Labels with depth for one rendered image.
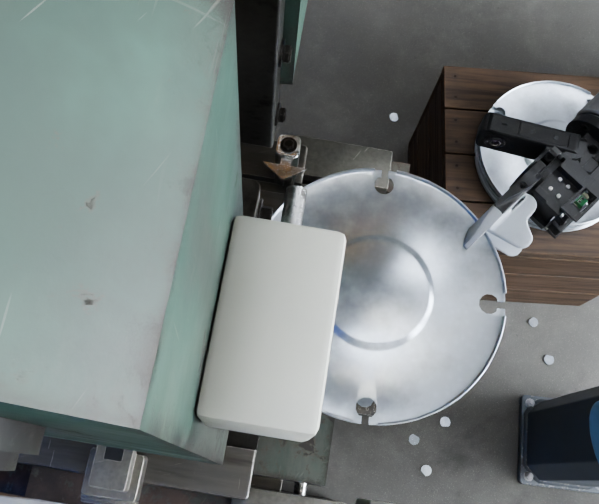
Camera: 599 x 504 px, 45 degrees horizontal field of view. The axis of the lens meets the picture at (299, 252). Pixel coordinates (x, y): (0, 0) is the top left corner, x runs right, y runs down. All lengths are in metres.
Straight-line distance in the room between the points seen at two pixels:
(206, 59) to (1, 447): 0.13
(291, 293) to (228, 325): 0.02
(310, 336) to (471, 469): 1.41
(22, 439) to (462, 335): 0.63
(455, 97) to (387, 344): 0.76
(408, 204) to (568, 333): 0.96
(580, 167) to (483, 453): 0.90
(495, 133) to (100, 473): 0.58
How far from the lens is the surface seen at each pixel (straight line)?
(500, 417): 1.66
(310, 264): 0.24
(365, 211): 0.83
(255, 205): 0.63
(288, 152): 0.85
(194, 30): 0.16
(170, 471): 0.87
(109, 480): 0.83
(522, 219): 0.84
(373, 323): 0.79
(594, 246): 1.42
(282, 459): 0.92
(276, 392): 0.23
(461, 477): 1.63
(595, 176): 0.89
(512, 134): 0.88
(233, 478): 0.86
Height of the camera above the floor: 1.57
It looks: 72 degrees down
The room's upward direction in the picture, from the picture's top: 11 degrees clockwise
